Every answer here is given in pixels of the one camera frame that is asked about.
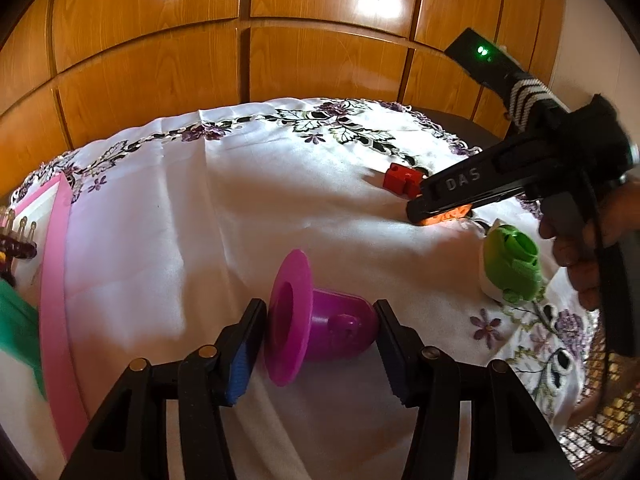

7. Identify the white embroidered floral tablecloth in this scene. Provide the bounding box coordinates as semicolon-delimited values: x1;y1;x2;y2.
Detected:
10;97;601;480

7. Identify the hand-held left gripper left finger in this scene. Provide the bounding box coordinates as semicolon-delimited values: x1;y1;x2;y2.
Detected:
60;298;267;480

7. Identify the person's right hand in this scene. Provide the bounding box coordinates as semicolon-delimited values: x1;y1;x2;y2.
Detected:
539;179;640;312

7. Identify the gold woven mat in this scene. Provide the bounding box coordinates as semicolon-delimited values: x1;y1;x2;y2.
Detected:
555;310;640;467

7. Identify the black cable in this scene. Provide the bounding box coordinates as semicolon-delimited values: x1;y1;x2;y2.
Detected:
575;175;640;453

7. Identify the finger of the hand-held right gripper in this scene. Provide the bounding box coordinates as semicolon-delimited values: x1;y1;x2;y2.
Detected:
406;152;536;226

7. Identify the pink tray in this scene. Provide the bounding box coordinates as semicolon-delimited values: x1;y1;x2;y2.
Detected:
10;172;91;461

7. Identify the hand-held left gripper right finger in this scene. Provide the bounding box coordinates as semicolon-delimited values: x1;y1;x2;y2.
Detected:
374;299;576;480

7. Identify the green and white plastic piece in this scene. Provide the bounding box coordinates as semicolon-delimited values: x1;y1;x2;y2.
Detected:
481;218;543;305

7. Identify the magenta flanged plastic cup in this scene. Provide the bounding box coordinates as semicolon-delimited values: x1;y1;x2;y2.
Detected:
263;249;381;387

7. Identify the red toy block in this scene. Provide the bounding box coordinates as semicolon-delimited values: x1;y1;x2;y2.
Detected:
384;162;426;197

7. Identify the orange plastic piece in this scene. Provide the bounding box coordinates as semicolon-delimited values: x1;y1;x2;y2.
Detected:
420;204;474;226

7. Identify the wooden panelled wardrobe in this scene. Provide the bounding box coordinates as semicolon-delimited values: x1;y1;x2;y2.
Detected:
0;0;568;181

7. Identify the green ribbed plastic piece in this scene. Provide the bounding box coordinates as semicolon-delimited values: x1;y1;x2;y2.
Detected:
0;280;48;401

